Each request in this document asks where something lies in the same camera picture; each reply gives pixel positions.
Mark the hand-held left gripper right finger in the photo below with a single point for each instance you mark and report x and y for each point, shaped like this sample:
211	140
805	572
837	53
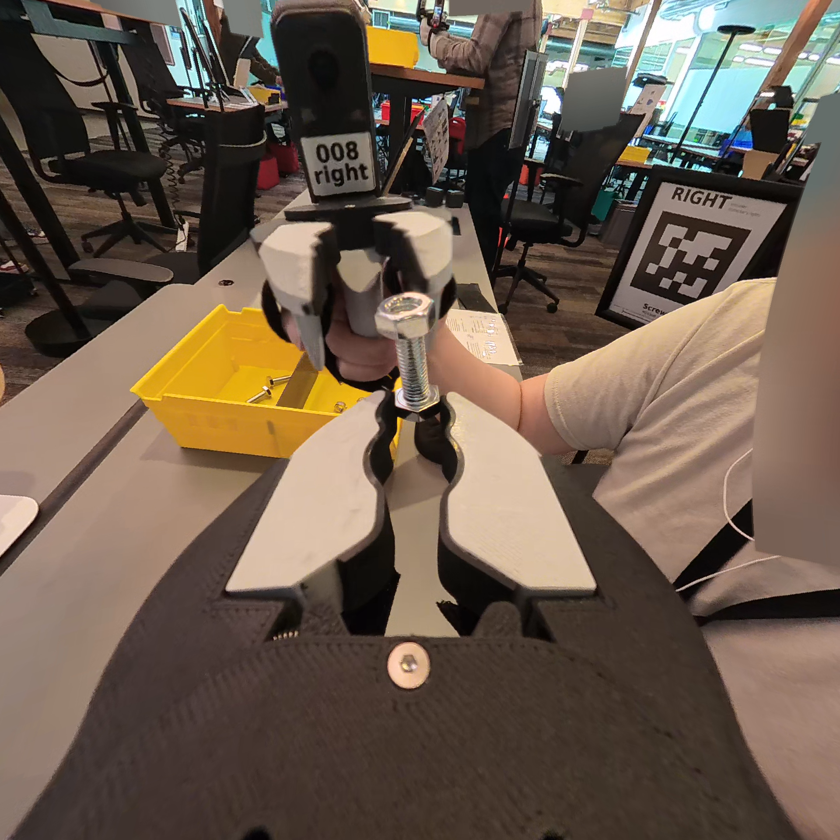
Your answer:
512	525

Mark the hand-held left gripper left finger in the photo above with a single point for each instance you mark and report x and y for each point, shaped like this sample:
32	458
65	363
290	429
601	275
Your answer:
315	518

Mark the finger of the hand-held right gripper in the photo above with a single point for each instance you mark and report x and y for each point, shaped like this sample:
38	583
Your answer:
426	249
289	269

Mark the yellow plastic bin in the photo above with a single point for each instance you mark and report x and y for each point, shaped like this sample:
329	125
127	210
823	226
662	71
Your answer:
197	407

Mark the person's right hand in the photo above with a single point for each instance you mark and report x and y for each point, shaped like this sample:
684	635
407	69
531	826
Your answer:
361	358

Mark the black charger block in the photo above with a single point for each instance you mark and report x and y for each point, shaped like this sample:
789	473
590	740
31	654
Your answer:
453	197
434	198

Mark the yellow storage bin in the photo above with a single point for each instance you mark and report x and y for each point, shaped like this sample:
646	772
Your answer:
394	46

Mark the red storage bin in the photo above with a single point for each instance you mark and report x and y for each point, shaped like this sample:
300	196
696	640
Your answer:
275	170

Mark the wooden top desk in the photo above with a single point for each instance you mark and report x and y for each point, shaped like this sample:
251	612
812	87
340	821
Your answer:
426	75

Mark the printed paper sheet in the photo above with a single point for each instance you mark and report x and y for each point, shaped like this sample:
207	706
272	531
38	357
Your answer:
485	341

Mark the white power strip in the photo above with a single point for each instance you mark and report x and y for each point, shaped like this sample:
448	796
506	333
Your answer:
182	235

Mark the printed picture card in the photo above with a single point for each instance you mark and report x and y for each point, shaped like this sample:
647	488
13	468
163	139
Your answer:
436	138

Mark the metal bin divider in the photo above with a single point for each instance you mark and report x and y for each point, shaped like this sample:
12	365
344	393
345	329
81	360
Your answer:
295	387

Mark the grey monitor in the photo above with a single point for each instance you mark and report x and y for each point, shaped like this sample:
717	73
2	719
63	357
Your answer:
528	98

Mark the black office chair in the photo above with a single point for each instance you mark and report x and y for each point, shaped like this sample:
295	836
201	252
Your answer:
118	170
590	151

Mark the black framed marker sign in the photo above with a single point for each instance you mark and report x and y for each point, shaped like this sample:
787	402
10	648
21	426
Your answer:
695	256

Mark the cardboard box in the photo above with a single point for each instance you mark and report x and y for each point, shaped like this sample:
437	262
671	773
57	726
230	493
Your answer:
761	164

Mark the black floor lamp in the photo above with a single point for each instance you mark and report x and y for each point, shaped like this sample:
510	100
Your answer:
735	29

